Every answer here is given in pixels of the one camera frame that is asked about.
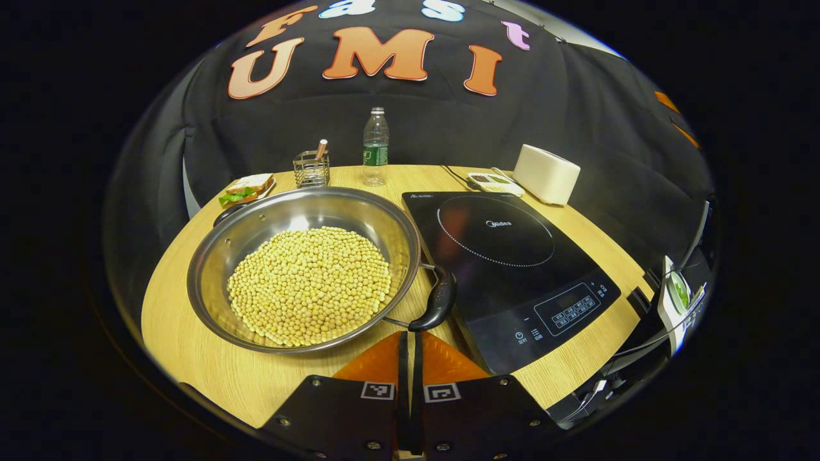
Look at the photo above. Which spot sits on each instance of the white toaster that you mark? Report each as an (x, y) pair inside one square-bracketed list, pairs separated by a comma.
[(544, 173)]

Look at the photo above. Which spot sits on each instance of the white divided bean dish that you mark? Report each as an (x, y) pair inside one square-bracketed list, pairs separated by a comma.
[(496, 184)]

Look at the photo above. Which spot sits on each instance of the clear plastic water bottle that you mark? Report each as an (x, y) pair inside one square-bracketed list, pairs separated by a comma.
[(376, 153)]

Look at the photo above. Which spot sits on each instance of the pile of soybeans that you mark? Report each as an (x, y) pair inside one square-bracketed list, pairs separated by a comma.
[(307, 288)]

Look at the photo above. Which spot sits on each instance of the black induction cooktop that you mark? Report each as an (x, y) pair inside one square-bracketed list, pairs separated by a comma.
[(512, 282)]

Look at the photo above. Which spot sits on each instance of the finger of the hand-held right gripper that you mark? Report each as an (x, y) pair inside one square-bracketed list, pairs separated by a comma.
[(666, 101), (685, 135)]

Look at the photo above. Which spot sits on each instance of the sandwich with lettuce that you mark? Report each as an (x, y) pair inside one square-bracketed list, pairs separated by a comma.
[(246, 187)]

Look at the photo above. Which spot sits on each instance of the black backdrop cloth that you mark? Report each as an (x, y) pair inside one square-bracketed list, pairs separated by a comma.
[(576, 115)]

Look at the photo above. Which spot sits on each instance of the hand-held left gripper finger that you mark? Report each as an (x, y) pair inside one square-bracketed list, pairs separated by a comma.
[(417, 397), (403, 397)]

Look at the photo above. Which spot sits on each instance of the stainless steel pot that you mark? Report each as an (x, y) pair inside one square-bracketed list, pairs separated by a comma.
[(288, 211)]

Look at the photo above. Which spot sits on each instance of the white device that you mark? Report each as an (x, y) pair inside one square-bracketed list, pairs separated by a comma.
[(672, 320)]

